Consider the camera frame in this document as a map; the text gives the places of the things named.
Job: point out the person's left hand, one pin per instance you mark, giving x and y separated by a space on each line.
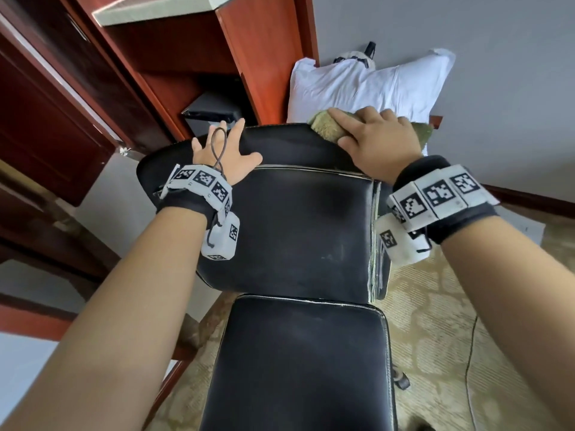
225 152

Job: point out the person's right hand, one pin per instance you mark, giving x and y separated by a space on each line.
382 143

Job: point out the green cleaning cloth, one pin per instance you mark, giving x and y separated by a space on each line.
325 128

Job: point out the black leather chair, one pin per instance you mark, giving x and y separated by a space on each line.
296 238

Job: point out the person's right forearm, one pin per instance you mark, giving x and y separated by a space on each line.
521 318

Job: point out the person's left forearm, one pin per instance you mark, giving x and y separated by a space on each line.
99 336

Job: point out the grey mini fridge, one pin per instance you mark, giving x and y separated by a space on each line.
211 110

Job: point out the white marker left wristband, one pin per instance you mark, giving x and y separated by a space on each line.
198 188

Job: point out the white marker wristband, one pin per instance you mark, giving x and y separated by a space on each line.
198 188
440 197

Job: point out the wooden luggage rack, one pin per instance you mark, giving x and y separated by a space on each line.
436 121

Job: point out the white pillow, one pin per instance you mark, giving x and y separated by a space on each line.
377 85

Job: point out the white marker right wristband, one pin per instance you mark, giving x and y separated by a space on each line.
440 197

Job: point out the black and white bag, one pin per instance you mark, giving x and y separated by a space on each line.
357 56

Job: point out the white paper sheet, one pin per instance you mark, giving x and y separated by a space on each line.
532 227

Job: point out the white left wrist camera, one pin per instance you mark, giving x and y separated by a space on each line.
222 238

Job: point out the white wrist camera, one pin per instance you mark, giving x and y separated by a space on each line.
222 238
395 247

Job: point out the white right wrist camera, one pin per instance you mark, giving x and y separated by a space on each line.
395 247

